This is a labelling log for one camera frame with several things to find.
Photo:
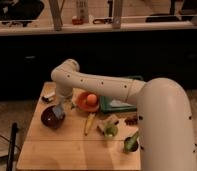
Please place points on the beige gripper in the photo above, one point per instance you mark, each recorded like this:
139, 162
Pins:
61, 99

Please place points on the green cup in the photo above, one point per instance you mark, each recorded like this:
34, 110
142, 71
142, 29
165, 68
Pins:
110, 131

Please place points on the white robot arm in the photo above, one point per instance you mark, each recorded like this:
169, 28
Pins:
165, 126

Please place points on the dark purple bowl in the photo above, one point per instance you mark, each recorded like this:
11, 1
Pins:
49, 119

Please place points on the red object on shelf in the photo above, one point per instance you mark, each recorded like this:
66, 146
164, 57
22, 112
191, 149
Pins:
76, 21

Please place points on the black office chair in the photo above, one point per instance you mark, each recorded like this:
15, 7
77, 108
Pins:
21, 12

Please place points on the blue sponge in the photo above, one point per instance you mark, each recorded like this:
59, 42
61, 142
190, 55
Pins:
58, 112

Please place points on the orange ball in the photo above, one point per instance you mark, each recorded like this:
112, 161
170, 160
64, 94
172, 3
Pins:
91, 99

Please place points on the orange plate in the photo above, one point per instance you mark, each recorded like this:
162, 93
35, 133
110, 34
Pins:
81, 103

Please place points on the black pole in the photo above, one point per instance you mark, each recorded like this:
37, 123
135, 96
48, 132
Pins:
12, 142

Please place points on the grey crumpled cloth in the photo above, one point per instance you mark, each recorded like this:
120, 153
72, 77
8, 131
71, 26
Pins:
117, 103

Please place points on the yellow banana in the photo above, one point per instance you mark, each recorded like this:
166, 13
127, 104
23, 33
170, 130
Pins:
88, 123

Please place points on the green plastic tray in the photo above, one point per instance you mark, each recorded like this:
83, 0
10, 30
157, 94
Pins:
114, 93

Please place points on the dark green bowl with pestle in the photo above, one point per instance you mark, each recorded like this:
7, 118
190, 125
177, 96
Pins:
131, 143

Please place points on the brown grape bunch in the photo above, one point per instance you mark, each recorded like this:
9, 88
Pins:
133, 120

